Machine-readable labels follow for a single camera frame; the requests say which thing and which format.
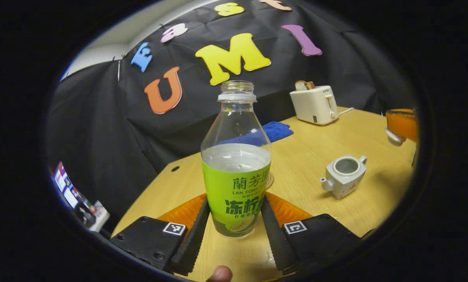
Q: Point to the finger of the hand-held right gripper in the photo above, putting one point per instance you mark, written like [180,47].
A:
[404,123]

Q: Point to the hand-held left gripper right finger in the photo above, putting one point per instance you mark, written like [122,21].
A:
[275,239]

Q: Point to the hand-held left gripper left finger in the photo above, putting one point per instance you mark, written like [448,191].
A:
[194,239]

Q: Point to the round wooden coaster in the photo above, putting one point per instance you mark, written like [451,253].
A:
[270,181]

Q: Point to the green label water bottle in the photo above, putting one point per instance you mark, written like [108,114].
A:
[235,188]

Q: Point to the white ceramic teacup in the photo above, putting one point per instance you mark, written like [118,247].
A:
[341,182]

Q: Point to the white toaster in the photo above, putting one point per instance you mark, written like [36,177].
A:
[314,105]

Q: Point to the white side desk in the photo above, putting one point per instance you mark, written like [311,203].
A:
[99,215]

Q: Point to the bread slice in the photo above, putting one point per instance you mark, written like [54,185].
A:
[311,84]
[301,85]

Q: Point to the blue towel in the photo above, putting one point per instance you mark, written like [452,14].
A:
[277,131]

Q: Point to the computer monitor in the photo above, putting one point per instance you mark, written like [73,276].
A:
[67,188]

